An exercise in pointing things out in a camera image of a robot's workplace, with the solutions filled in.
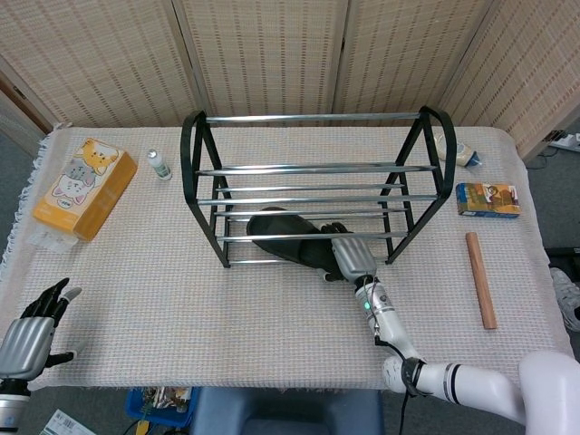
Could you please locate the wooden stick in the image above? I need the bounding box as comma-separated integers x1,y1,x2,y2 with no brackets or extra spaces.
465,231,498,331

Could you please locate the white power strip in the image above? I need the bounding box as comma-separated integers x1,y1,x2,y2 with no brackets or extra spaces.
550,130,580,153

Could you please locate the orange cat tissue pack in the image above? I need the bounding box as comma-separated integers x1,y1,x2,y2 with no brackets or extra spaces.
32,137,139,242

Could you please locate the black and chrome shoe rack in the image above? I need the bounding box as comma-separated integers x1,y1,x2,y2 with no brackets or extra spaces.
179,105,458,269

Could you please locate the blue plastic crate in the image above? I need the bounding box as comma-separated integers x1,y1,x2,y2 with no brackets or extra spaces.
125,386,200,430

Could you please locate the beige folding screen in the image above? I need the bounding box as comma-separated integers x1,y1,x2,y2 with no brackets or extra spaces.
0,0,580,162

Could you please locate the blue and orange carton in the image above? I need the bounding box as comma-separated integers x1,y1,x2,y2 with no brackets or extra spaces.
455,181,521,220

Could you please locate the black slipper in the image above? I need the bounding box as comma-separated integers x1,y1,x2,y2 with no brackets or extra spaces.
246,207,350,280

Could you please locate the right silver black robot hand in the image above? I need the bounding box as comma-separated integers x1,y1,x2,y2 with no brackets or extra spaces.
316,220,377,283

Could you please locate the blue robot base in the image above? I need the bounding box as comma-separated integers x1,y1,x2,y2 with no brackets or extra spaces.
189,387,385,435

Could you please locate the white printed paper sheet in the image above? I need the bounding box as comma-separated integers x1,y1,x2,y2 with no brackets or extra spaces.
43,409,92,435

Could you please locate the white sneaker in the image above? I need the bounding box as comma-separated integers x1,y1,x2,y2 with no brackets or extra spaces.
548,266,580,332

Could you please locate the cream squeeze bottle blue cap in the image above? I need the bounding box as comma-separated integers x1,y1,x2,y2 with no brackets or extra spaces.
432,132,484,169

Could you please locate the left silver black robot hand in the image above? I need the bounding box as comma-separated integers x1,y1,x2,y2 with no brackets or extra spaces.
0,277,87,382

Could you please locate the white woven tablecloth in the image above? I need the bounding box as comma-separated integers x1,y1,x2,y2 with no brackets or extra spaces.
0,122,552,392

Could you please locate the small clear bottle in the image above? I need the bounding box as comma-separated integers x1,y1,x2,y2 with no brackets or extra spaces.
146,148,173,181

